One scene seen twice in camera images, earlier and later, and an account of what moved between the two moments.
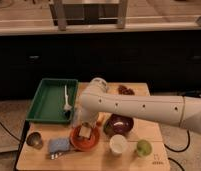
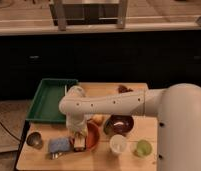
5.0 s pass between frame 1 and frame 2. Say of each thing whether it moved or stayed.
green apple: stayed
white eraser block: moved
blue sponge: stayed
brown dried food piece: stayed
